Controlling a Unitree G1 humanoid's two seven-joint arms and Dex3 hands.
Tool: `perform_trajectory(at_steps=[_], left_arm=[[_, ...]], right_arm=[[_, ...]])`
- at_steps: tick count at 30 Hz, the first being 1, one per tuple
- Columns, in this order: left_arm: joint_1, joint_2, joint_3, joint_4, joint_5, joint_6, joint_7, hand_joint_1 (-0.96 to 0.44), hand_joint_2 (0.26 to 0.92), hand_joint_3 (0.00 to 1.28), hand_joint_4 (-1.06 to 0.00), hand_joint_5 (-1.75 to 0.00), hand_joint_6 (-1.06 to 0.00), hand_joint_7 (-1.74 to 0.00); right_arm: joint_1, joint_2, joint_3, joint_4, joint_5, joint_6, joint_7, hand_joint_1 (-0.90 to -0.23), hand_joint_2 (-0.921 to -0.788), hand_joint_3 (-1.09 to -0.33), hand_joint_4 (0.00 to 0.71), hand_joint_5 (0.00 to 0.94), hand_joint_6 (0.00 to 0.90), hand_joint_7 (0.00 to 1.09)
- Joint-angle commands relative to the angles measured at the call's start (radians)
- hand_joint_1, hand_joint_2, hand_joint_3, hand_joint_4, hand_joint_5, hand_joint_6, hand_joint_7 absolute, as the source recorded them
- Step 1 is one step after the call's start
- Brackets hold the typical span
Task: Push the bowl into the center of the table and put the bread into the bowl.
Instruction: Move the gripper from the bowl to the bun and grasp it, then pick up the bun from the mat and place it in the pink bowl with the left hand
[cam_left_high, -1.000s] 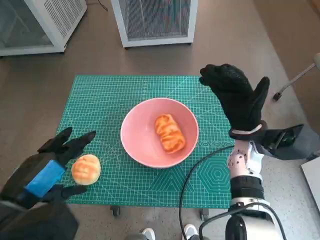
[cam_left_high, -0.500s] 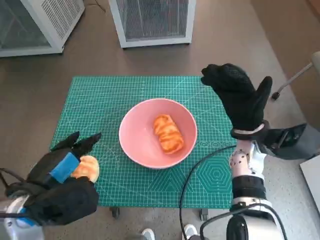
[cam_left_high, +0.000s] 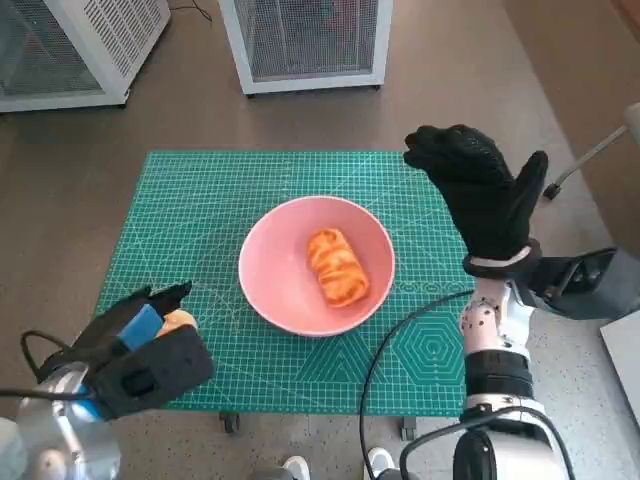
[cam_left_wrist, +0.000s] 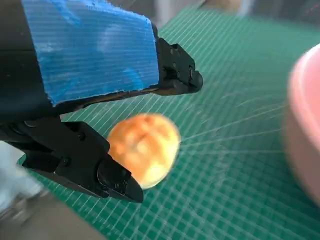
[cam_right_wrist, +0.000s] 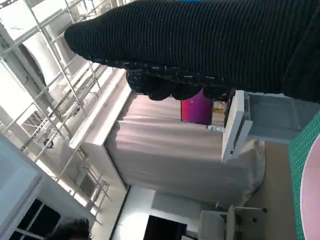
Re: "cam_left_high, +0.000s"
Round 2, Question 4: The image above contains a white cabinet with mesh door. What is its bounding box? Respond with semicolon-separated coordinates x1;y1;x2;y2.
218;0;394;96

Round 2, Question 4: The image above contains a white board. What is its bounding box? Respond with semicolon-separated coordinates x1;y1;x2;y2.
599;309;640;416

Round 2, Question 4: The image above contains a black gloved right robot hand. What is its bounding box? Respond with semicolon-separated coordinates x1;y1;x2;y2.
402;124;550;261

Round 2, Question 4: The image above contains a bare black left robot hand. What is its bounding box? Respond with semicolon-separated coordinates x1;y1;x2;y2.
69;280;193;374

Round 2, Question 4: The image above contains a person's leg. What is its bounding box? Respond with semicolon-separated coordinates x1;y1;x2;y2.
0;417;29;471

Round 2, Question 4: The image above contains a twisted orange toy bread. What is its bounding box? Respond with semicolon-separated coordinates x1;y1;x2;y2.
305;227;372;310

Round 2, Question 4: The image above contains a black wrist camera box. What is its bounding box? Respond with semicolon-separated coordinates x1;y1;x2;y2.
82;324;216;421
529;247;640;321

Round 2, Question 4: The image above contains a white foot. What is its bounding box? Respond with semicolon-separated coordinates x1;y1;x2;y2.
282;454;311;480
363;447;396;480

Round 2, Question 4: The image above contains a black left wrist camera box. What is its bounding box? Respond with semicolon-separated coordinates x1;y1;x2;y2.
82;324;216;421

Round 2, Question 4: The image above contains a green cutting mat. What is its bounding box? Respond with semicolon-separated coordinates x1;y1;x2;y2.
94;149;476;416

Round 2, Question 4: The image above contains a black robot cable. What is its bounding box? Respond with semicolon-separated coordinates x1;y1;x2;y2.
0;329;96;401
359;289;476;480
399;404;576;480

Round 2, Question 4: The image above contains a pink bowl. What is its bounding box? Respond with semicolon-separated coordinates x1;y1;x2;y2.
237;195;396;337

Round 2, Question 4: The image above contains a round toy bread bun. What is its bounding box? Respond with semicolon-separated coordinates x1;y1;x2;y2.
158;308;200;337

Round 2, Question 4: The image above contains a grey chair with silver leg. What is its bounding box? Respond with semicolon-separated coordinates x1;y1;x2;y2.
543;102;640;201

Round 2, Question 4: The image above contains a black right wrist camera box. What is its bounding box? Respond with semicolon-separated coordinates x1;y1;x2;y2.
529;247;640;321

